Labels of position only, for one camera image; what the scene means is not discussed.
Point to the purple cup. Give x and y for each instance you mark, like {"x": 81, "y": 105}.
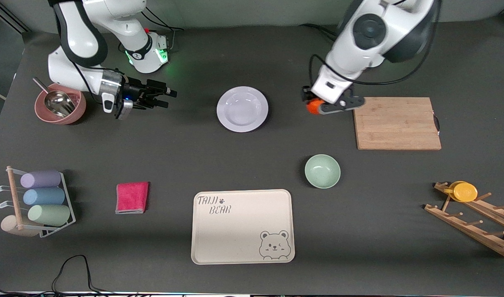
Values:
{"x": 41, "y": 179}

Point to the wooden mug rack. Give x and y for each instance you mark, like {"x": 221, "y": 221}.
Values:
{"x": 474, "y": 233}

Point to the pink folded cloth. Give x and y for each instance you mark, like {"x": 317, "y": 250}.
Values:
{"x": 131, "y": 197}

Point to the white round plate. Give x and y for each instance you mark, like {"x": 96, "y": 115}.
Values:
{"x": 242, "y": 109}

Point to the orange fruit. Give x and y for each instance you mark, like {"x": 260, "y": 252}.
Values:
{"x": 313, "y": 108}

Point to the beige bear print tray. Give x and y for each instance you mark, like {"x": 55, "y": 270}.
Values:
{"x": 235, "y": 235}

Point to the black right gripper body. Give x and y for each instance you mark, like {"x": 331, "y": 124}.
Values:
{"x": 135, "y": 91}

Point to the metal scoop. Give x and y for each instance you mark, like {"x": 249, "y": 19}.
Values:
{"x": 58, "y": 103}

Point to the beige cup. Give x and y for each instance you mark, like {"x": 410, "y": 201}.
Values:
{"x": 8, "y": 226}

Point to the pale green cup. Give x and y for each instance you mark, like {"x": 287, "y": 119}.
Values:
{"x": 50, "y": 215}

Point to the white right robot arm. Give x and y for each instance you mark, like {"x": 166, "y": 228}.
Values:
{"x": 74, "y": 37}

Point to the yellow mug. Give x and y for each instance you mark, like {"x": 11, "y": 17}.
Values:
{"x": 465, "y": 192}

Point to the light green bowl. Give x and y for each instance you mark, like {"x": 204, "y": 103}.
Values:
{"x": 322, "y": 171}

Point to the pink bowl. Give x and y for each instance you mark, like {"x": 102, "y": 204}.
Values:
{"x": 76, "y": 111}

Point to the blue cup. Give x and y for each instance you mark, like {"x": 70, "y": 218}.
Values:
{"x": 43, "y": 196}

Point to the wooden cutting board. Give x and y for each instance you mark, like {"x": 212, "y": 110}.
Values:
{"x": 400, "y": 123}

